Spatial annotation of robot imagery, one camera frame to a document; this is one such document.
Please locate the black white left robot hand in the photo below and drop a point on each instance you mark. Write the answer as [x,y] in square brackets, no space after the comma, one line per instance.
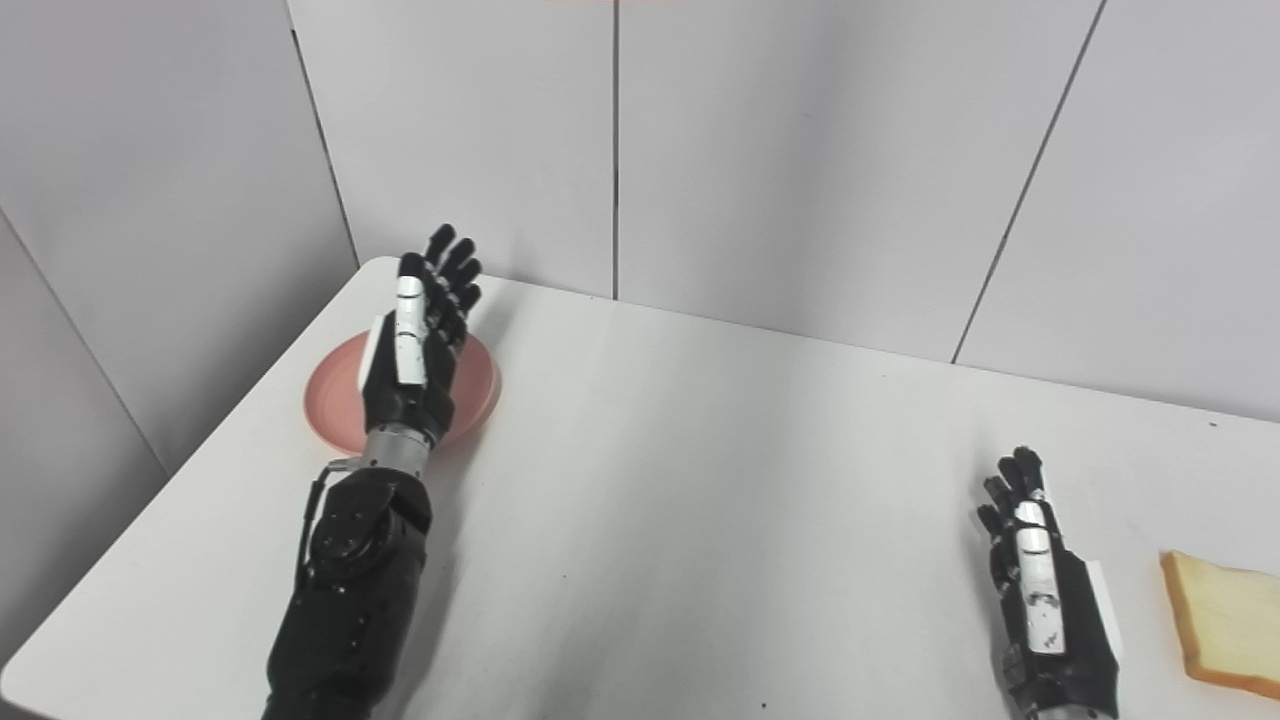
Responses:
[410,385]

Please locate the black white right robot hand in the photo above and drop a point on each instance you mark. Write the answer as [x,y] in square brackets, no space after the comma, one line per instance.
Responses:
[1050,640]

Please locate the pink round plate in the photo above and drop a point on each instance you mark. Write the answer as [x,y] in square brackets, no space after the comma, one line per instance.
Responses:
[478,385]

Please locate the slice of white bread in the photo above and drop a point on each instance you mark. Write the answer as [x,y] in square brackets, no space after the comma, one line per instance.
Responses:
[1230,625]

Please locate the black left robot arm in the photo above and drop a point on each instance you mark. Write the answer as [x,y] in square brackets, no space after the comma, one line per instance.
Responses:
[345,600]

